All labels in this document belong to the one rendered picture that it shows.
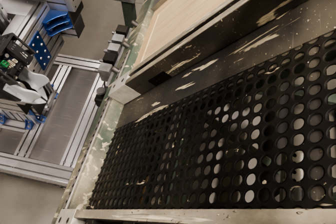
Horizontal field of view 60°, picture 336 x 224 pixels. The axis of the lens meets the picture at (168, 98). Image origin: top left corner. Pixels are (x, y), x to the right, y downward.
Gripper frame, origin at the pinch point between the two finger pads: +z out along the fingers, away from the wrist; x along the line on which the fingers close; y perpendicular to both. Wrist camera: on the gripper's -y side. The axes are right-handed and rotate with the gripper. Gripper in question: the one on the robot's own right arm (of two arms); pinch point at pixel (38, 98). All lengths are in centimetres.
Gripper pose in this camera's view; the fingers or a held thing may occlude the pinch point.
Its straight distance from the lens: 65.5
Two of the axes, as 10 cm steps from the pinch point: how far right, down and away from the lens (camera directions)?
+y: 8.7, -0.8, -4.9
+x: 2.1, -8.4, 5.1
